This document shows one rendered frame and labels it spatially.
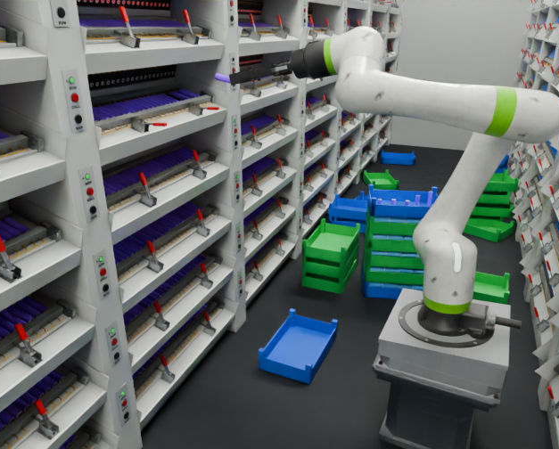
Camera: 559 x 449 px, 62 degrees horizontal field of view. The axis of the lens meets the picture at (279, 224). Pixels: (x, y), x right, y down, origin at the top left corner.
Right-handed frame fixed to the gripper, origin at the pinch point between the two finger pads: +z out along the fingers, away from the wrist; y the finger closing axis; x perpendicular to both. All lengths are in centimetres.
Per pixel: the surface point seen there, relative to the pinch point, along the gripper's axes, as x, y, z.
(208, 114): 8.4, -2.5, 16.1
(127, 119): 4.1, 29.6, 19.2
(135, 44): -12.2, 27.0, 12.1
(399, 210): 65, -65, -25
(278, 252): 84, -68, 38
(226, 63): -5.3, -15.0, 12.8
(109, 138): 7.2, 39.0, 17.7
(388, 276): 96, -64, -16
